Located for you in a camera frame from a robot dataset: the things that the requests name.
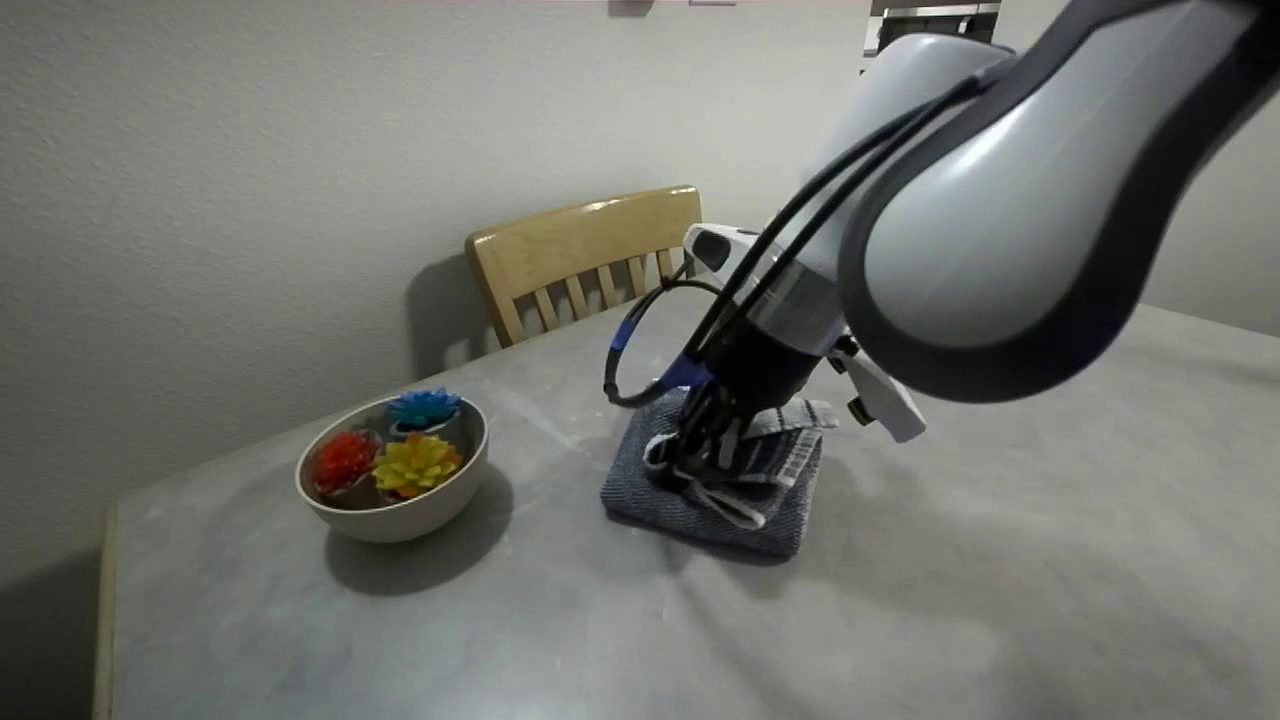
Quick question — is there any blue toy flower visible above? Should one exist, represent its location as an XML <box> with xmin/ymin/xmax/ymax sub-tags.
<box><xmin>388</xmin><ymin>387</ymin><xmax>458</xmax><ymax>433</ymax></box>

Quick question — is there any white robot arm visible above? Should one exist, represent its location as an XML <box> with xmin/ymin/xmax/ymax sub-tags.
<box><xmin>638</xmin><ymin>0</ymin><xmax>1280</xmax><ymax>490</ymax></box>

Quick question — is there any blue grey towel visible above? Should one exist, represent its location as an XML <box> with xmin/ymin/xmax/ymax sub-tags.
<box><xmin>599</xmin><ymin>387</ymin><xmax>831</xmax><ymax>562</ymax></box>

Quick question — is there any red toy flower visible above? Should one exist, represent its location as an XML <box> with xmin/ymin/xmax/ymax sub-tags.
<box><xmin>312</xmin><ymin>433</ymin><xmax>376</xmax><ymax>490</ymax></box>

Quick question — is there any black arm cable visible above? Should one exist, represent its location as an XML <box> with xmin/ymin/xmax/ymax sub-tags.
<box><xmin>599</xmin><ymin>70</ymin><xmax>997</xmax><ymax>411</ymax></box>

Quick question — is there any wooden chair behind table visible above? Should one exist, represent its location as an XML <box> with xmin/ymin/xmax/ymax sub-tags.
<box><xmin>468</xmin><ymin>185</ymin><xmax>701</xmax><ymax>343</ymax></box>

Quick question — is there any beige bowl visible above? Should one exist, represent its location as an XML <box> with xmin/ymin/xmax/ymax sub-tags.
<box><xmin>296</xmin><ymin>387</ymin><xmax>486</xmax><ymax>542</ymax></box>

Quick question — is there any yellow toy flower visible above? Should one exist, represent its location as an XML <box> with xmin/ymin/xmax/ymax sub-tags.
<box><xmin>373</xmin><ymin>437</ymin><xmax>464</xmax><ymax>501</ymax></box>

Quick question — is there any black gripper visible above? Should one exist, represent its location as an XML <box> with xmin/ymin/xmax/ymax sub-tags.
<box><xmin>638</xmin><ymin>318</ymin><xmax>819</xmax><ymax>501</ymax></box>

